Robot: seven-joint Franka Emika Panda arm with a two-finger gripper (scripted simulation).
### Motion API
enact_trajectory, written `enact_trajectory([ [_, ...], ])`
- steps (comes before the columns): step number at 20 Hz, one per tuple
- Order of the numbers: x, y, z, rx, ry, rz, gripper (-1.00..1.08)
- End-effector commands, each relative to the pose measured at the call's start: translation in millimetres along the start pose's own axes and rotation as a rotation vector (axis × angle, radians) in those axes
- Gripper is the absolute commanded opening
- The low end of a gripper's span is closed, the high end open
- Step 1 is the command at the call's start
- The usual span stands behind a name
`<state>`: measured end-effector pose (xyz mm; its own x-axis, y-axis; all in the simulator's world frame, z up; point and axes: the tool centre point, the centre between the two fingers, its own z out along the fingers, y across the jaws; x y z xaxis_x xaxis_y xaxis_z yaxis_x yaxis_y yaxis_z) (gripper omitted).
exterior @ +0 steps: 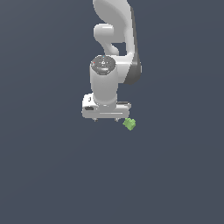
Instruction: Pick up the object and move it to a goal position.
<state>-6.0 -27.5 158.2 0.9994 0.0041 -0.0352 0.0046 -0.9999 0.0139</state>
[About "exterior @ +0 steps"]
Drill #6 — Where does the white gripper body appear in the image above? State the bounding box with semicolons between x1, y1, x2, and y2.
80;93;132;120

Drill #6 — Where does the small green object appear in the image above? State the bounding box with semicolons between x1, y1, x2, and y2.
122;117;137;131

